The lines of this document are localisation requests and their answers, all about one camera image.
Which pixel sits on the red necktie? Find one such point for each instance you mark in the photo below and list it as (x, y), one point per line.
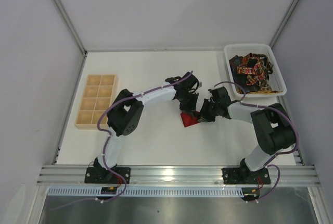
(190, 119)

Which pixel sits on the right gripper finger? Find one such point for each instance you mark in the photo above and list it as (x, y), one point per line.
(204, 114)
(210, 118)

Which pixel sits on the wooden compartment box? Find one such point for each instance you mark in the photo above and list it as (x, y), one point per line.
(98, 95)

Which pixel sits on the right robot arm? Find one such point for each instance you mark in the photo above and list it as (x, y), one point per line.
(273, 129)

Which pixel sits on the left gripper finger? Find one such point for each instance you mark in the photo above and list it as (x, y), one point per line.
(194, 98)
(186, 106)

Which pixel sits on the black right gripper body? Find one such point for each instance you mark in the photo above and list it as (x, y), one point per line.
(206, 110)

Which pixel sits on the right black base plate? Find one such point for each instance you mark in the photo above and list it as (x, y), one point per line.
(231, 175)

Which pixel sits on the patterned dark ties pile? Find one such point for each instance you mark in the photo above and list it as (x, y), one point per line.
(252, 72)

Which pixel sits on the white slotted cable duct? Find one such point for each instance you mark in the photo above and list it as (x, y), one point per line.
(138, 191)

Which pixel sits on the white plastic basket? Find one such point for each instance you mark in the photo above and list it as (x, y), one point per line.
(275, 81)

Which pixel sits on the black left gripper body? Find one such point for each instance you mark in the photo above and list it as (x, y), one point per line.
(189, 104)

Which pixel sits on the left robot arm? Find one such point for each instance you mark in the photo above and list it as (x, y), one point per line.
(123, 116)

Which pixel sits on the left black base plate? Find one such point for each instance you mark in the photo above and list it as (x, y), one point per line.
(113, 182)

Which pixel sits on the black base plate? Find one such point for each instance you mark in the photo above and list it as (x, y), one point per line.
(113, 182)
(231, 175)

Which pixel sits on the aluminium mounting rail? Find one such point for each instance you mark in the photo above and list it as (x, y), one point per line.
(178, 175)

